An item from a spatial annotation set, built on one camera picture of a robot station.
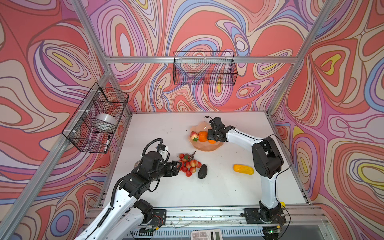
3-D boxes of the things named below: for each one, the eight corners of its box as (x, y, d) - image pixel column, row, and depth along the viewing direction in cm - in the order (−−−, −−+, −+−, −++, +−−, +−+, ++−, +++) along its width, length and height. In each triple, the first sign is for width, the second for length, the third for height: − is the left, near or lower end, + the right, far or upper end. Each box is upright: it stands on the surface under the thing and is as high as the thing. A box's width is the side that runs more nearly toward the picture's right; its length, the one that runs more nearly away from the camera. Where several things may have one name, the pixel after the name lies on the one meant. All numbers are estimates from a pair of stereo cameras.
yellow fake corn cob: (232, 171, 90) (234, 169, 88) (233, 166, 92) (234, 163, 90) (252, 175, 88) (253, 173, 86) (251, 170, 91) (253, 167, 88)
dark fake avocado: (196, 176, 88) (196, 174, 86) (202, 165, 93) (202, 163, 91) (203, 180, 87) (203, 178, 84) (209, 168, 91) (209, 166, 89)
